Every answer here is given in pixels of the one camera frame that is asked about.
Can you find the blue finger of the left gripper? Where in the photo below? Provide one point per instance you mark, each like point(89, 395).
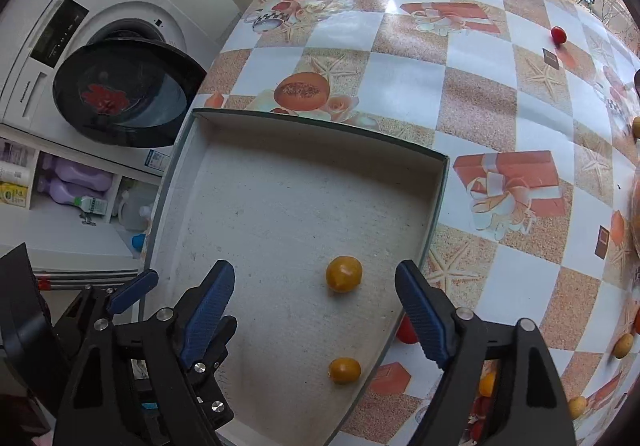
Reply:
point(132, 292)

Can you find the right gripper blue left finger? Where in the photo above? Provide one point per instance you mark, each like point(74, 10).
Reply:
point(200, 310)

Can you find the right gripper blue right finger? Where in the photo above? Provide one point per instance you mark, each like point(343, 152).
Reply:
point(429, 311)

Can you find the red cherry tomato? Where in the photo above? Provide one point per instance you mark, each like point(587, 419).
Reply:
point(635, 126)
point(558, 35)
point(406, 333)

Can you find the yellow cherry tomato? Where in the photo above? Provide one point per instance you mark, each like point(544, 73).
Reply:
point(344, 274)
point(344, 370)
point(487, 384)

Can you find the brown longan fruit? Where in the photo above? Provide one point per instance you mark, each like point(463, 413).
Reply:
point(577, 406)
point(623, 345)

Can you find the white plastic jug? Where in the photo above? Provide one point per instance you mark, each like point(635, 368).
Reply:
point(135, 207)

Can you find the purple detergent bottle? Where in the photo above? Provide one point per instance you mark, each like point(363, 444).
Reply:
point(75, 173)
point(70, 194)

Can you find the white shallow tray box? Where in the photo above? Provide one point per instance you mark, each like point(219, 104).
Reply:
point(279, 198)

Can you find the white washing machine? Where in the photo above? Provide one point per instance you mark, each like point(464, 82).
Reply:
point(38, 35)

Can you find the checkered patterned tablecloth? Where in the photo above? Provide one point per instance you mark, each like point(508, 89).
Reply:
point(535, 219)

